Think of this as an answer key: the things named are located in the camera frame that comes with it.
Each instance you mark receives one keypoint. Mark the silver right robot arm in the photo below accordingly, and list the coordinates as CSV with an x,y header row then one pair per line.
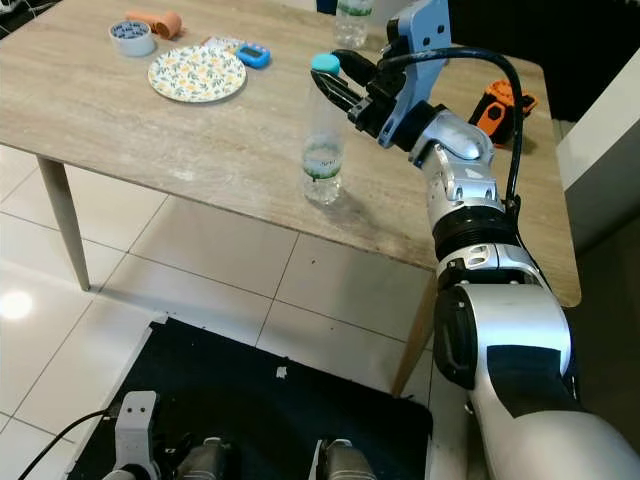
x,y
510,330

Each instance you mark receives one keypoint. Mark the light wooden table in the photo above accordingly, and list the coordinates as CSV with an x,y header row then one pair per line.
x,y
160,150

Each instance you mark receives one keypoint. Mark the white cabinet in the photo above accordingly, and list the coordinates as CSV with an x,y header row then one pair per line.
x,y
600,150

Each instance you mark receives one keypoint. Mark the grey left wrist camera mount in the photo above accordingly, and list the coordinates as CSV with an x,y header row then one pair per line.
x,y
135,425

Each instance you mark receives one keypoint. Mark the water bottle green label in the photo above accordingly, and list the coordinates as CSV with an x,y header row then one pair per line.
x,y
322,160

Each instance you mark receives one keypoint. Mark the orange black tool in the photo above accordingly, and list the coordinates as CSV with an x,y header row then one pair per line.
x,y
500,105

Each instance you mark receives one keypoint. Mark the clear plastic bottle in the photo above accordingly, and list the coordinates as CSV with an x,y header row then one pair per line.
x,y
352,25

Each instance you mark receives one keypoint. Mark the floral round plate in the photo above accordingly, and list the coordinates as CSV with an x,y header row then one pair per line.
x,y
196,74

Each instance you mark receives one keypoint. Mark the orange cup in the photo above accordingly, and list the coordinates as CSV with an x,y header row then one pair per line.
x,y
160,22

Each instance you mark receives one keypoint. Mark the black bag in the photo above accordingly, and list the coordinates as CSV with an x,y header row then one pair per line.
x,y
10,10

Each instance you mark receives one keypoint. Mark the blue digital timer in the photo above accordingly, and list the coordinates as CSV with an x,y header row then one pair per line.
x,y
253,55

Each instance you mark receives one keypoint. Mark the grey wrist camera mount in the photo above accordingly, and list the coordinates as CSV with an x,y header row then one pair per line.
x,y
135,425
425,30

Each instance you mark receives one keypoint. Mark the silver right robot leg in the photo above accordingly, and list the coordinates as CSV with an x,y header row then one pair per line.
x,y
350,465

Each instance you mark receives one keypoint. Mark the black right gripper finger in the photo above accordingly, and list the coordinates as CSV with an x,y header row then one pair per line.
x,y
338,95
360,64

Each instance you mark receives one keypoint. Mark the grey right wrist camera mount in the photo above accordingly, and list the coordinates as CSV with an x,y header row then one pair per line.
x,y
425,30

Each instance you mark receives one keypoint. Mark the small printed packet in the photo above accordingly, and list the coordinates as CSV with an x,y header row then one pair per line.
x,y
220,43

